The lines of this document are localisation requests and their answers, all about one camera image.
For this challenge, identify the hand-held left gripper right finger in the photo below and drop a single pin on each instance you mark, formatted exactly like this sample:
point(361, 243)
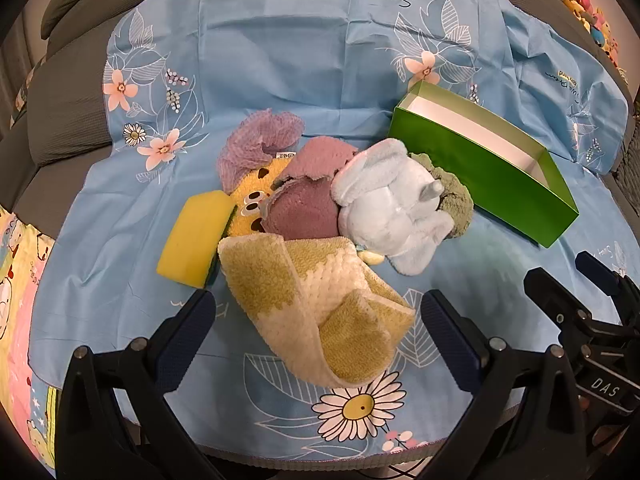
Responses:
point(450, 335)

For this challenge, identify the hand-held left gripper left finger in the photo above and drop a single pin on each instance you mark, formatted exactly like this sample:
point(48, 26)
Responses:
point(187, 330)

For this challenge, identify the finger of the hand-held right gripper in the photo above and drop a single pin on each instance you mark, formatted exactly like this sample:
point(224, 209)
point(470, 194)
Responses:
point(595, 267)
point(550, 292)

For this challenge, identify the yellow sponge with green pad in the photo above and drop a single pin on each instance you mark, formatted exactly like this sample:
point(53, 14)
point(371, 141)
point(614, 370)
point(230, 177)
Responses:
point(192, 235)

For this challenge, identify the yellow and white checkered towel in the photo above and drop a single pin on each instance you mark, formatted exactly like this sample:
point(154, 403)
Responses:
point(280, 280)

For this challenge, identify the green cardboard box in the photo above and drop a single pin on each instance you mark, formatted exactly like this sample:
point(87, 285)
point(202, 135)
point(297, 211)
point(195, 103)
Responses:
point(490, 180)

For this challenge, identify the green fuzzy cloth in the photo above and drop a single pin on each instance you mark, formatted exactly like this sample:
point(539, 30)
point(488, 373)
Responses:
point(457, 195)

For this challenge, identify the light blue plush toy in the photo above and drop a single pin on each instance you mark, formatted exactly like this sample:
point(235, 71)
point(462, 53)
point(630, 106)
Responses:
point(380, 210)

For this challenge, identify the yellow cookie plush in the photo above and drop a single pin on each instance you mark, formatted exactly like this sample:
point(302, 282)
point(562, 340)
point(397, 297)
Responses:
point(247, 190)

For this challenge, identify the mauve fluffy towel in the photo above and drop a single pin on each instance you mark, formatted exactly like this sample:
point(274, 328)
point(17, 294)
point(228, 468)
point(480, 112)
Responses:
point(305, 210)

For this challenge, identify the cartoon printed blanket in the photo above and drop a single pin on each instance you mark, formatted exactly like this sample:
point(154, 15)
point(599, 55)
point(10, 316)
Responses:
point(20, 270)

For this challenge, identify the purple mesh bath pouf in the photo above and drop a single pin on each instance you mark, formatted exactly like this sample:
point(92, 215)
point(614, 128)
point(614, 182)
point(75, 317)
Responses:
point(250, 140)

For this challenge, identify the light blue floral cloth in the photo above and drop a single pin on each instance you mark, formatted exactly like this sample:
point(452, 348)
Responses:
point(310, 60)

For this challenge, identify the grey sofa cushion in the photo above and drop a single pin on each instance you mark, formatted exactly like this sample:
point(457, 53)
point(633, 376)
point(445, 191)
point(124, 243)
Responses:
point(90, 0)

